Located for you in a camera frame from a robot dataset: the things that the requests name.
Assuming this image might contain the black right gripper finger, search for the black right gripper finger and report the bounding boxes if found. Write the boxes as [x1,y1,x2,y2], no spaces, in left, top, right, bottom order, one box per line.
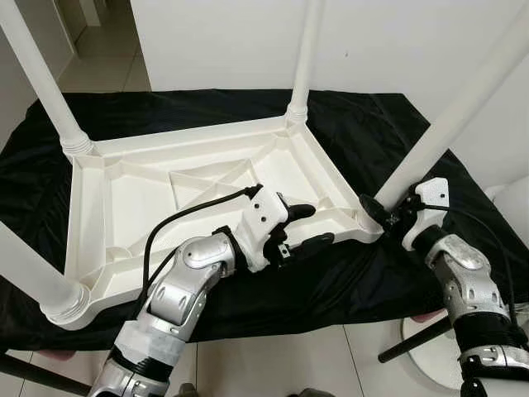
[360,194,389,234]

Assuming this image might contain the white plastic table leg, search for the white plastic table leg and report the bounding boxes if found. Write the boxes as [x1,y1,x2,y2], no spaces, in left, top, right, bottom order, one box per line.
[0,219,90,328]
[285,0,325,125]
[0,0,93,158]
[376,8,529,212]

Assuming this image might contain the white plastic table top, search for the white plastic table top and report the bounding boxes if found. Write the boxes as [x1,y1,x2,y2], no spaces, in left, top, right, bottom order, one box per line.
[41,116,385,332]

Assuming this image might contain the black cloth table cover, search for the black cloth table cover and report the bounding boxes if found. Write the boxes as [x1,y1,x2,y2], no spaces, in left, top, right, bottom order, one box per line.
[0,89,529,352]

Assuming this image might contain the black metal table leg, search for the black metal table leg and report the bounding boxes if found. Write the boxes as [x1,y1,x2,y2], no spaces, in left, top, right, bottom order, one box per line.
[0,352,92,396]
[378,318,454,365]

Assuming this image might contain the grey left robot foot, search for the grey left robot foot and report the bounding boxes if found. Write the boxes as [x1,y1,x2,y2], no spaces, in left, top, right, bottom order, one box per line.
[172,383,203,397]

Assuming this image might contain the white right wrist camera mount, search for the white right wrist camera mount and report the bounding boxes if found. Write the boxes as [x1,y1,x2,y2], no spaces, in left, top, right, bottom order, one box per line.
[401,177,451,249]

